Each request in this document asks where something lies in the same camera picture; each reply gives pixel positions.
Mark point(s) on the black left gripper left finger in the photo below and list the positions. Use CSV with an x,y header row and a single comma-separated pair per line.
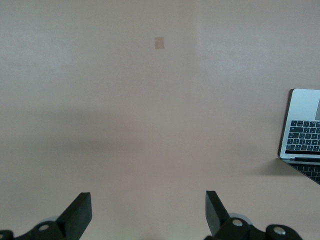
x,y
75,217

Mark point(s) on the small tan tape patch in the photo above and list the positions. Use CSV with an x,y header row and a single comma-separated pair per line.
x,y
159,43

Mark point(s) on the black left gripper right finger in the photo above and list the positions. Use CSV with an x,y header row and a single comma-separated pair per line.
x,y
217,220

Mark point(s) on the silver laptop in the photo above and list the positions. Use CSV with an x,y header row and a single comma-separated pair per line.
x,y
300,107

